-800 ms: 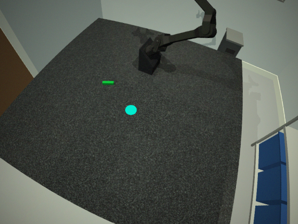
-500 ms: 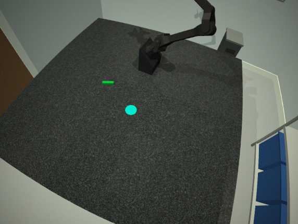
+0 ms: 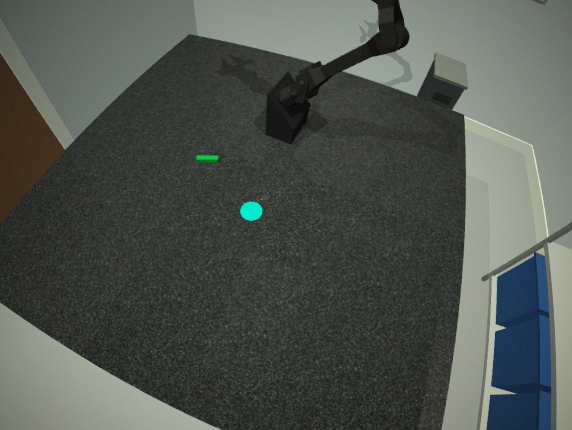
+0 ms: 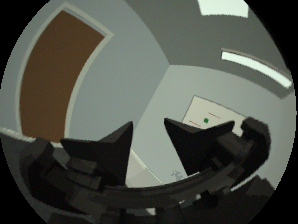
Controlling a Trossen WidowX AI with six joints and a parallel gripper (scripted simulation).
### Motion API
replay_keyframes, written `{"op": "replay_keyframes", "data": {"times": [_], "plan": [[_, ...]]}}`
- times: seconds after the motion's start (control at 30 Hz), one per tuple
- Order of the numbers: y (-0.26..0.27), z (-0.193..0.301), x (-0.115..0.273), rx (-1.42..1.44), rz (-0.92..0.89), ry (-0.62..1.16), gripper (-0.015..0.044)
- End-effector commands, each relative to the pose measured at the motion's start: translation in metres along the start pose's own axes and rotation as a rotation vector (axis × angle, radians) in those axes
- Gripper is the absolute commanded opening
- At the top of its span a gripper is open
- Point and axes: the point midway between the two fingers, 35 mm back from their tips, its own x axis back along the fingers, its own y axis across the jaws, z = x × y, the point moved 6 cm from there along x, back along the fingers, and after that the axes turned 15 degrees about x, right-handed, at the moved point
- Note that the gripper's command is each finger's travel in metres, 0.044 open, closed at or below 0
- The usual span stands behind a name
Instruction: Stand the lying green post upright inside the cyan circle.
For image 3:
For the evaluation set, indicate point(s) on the cyan circle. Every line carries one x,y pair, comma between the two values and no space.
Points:
251,211

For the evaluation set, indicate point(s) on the green post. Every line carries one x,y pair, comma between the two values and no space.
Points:
207,159

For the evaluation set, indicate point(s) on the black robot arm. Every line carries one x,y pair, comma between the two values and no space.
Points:
392,36

